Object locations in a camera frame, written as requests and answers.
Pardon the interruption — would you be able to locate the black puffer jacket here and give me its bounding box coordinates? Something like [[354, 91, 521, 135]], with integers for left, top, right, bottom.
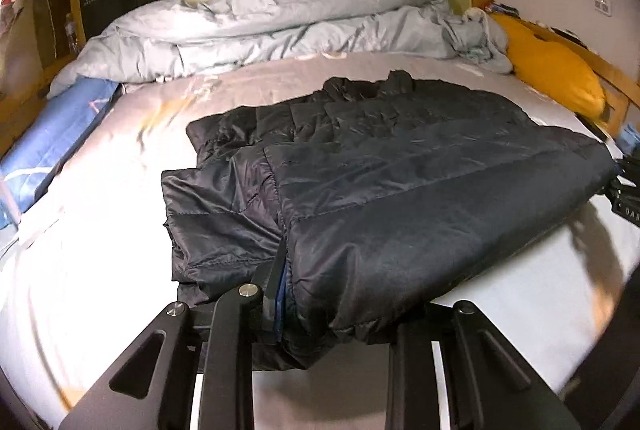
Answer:
[[160, 71, 617, 370]]

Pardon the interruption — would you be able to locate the yellow pillow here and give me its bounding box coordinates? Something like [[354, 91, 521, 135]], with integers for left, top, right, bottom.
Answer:
[[490, 13, 605, 119]]

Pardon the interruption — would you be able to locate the grey printed bed sheet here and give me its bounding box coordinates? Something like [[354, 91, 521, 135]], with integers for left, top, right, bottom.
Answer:
[[1, 53, 639, 429]]

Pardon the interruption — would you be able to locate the blue pillow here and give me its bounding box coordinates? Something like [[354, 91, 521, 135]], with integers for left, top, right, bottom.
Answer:
[[1, 77, 120, 235]]

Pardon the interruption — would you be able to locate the grey rumpled duvet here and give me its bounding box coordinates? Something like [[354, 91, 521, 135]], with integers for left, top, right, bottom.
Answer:
[[49, 0, 513, 97]]

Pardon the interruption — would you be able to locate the white wall socket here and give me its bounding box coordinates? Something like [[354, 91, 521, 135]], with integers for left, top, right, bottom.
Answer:
[[593, 0, 612, 16]]

